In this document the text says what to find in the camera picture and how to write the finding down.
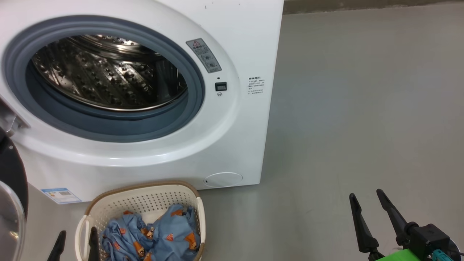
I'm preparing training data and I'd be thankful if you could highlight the black printed text label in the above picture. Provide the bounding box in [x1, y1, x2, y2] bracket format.
[248, 76, 265, 95]

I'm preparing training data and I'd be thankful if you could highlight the blue printed garment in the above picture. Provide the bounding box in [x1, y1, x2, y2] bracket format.
[100, 211, 154, 261]
[145, 204, 201, 261]

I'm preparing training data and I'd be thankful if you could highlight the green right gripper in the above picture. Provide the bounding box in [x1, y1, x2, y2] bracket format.
[349, 188, 423, 261]

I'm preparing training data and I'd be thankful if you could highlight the grey rubber door gasket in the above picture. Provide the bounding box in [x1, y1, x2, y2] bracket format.
[2, 15, 206, 143]

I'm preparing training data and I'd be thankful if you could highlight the black round washing machine door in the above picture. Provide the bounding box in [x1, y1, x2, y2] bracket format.
[0, 97, 29, 261]

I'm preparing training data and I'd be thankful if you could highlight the grey warning sticker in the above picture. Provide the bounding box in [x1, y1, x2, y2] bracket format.
[186, 38, 222, 74]

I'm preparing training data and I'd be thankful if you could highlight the blue energy label sticker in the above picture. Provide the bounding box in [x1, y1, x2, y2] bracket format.
[41, 187, 82, 204]

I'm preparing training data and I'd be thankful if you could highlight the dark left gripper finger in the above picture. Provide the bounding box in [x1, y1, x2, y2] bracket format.
[46, 230, 67, 261]
[88, 227, 100, 261]

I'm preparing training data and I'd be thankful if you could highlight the steel washing drum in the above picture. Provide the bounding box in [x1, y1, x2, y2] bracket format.
[31, 34, 188, 112]

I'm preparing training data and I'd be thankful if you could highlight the teal right cable connector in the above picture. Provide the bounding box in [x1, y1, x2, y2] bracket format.
[431, 249, 453, 261]

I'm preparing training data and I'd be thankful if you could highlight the cream perforated laundry basket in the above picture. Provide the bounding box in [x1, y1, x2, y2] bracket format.
[75, 181, 206, 261]

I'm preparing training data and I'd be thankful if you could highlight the white front-load washing machine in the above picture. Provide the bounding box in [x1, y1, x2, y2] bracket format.
[0, 0, 284, 204]

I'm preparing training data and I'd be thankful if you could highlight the round white filter cover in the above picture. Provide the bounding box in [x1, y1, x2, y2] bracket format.
[203, 172, 243, 188]

